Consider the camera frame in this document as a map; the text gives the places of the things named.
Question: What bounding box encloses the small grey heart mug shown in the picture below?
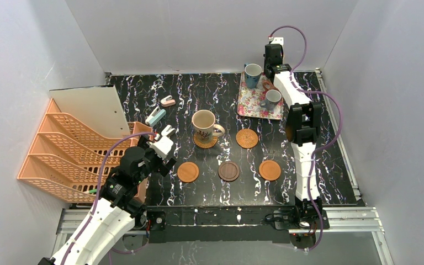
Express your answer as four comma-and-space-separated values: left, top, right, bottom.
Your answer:
259, 89, 282, 111

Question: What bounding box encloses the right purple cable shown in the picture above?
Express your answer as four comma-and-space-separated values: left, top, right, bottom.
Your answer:
269, 25, 345, 253

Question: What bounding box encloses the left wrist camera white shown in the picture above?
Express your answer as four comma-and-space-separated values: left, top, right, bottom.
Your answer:
150, 136, 174, 160

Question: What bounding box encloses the orange desk organizer tray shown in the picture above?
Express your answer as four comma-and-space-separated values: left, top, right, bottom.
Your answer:
128, 121, 154, 204

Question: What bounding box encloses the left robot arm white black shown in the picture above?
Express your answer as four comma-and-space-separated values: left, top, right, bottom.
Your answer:
39, 132, 176, 264

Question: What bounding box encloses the light wooden coaster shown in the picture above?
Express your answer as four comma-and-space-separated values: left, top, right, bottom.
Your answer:
259, 160, 282, 181
177, 162, 199, 183

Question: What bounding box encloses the floral tray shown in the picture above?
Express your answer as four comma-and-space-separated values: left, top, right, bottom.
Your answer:
237, 72, 284, 120

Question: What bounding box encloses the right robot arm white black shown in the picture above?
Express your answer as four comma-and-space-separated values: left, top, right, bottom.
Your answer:
264, 38, 324, 227

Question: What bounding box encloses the blue mug white inside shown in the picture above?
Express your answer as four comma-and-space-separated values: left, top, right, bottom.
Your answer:
244, 63, 263, 89

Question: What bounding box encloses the white folder board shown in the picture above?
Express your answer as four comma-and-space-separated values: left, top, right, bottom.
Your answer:
49, 85, 131, 138

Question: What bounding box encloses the pink floral mug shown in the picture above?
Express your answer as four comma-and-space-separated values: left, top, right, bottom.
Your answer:
262, 80, 278, 92

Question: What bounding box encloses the pink mini stapler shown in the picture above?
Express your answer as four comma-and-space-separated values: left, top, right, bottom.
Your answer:
160, 95, 176, 107

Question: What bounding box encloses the orange mesh file rack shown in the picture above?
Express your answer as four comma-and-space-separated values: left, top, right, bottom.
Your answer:
17, 100, 137, 203

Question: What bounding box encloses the dark walnut wooden coaster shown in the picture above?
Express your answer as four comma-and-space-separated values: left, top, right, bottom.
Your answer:
218, 161, 240, 182

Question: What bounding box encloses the beige mug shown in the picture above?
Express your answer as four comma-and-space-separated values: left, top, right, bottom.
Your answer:
192, 110, 226, 144

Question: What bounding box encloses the woven rattan coaster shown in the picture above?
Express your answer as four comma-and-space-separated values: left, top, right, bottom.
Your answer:
193, 132, 218, 149
236, 129, 259, 149

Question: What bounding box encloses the blue white stapler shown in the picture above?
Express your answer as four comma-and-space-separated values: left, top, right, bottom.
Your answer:
145, 106, 166, 127

